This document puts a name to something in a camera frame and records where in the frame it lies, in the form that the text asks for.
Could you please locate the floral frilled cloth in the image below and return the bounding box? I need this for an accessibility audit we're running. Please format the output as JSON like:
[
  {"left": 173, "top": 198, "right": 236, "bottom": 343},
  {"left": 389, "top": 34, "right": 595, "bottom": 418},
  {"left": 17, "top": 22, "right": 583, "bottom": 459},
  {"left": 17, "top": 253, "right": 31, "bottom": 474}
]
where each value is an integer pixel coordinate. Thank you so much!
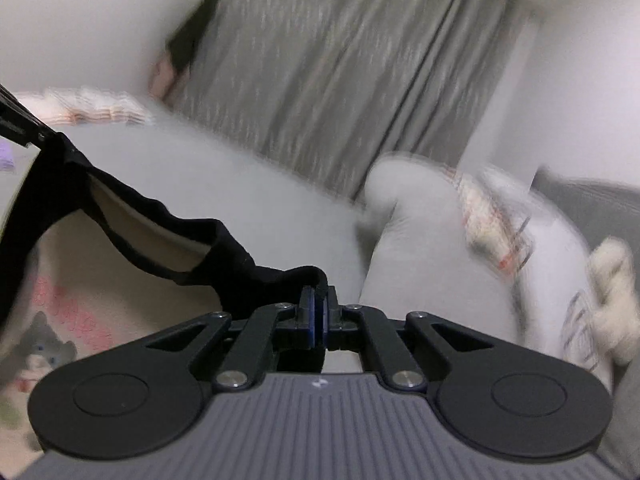
[{"left": 450, "top": 167, "right": 533, "bottom": 276}]

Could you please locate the white flower print pillow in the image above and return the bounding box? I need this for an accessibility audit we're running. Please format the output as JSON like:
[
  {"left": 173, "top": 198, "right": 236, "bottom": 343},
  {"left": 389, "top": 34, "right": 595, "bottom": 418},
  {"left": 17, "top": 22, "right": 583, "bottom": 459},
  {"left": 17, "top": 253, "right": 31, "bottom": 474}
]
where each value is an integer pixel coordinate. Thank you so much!
[{"left": 480, "top": 165, "right": 616, "bottom": 386}]

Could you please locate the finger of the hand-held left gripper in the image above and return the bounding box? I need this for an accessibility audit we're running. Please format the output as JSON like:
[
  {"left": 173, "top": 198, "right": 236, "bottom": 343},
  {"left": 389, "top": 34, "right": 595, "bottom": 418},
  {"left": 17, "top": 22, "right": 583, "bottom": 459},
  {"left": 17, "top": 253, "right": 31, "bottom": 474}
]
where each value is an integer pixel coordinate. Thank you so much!
[{"left": 0, "top": 85, "right": 58, "bottom": 148}]

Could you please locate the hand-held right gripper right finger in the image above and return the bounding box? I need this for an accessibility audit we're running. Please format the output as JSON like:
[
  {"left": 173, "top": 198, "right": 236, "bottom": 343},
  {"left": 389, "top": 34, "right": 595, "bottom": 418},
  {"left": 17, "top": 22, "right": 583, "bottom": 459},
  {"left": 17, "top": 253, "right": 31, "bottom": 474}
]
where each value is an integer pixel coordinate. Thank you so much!
[{"left": 325, "top": 286, "right": 496, "bottom": 392}]

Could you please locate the dark hanging garment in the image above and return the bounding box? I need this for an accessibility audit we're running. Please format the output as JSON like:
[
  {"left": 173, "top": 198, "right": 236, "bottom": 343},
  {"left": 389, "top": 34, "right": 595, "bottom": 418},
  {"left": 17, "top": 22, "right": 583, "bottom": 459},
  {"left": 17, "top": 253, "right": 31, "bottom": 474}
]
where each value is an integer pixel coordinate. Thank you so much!
[{"left": 165, "top": 0, "right": 223, "bottom": 73}]

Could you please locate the grey padded headboard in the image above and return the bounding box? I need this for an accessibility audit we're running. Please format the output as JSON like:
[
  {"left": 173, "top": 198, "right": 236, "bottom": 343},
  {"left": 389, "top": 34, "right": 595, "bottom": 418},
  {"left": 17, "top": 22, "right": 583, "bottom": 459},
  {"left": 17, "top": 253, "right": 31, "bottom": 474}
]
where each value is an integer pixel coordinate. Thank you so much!
[{"left": 530, "top": 170, "right": 640, "bottom": 461}]

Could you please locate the grey star curtain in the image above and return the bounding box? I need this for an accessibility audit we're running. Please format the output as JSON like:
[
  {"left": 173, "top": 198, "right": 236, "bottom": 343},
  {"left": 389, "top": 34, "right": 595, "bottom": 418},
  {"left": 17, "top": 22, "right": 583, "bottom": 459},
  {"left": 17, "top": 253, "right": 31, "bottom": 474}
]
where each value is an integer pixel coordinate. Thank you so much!
[{"left": 165, "top": 0, "right": 531, "bottom": 201}]

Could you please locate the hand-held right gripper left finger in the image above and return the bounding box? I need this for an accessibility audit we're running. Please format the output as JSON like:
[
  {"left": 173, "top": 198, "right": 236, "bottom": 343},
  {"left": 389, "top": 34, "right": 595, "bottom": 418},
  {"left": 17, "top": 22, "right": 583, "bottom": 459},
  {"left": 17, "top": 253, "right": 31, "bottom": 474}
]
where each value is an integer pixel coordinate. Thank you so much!
[{"left": 145, "top": 286, "right": 317, "bottom": 392}]

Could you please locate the pink hanging garment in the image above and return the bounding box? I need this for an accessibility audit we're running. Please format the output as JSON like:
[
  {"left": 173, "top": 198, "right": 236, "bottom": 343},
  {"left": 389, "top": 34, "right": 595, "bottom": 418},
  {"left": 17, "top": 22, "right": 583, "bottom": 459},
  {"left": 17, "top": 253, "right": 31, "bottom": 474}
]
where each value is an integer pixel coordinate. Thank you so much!
[{"left": 150, "top": 52, "right": 191, "bottom": 101}]

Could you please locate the grey quilt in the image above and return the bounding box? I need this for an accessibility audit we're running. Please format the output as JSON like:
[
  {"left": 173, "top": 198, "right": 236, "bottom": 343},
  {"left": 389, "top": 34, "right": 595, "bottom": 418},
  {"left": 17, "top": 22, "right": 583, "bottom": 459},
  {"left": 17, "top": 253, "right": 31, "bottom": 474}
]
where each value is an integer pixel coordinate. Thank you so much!
[{"left": 357, "top": 155, "right": 531, "bottom": 356}]

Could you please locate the cream printed fleece cloth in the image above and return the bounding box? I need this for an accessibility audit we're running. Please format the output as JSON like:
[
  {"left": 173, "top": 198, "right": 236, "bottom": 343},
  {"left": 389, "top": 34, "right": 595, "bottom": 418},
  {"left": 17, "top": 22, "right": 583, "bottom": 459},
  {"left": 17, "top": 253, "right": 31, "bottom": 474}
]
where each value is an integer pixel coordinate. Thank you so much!
[{"left": 0, "top": 180, "right": 226, "bottom": 456}]

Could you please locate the white plush toy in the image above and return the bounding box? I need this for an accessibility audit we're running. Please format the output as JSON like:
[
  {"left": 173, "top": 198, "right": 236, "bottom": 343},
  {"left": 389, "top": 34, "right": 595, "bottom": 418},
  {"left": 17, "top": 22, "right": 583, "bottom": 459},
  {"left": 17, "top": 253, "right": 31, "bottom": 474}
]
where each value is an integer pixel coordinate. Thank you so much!
[{"left": 587, "top": 237, "right": 640, "bottom": 366}]

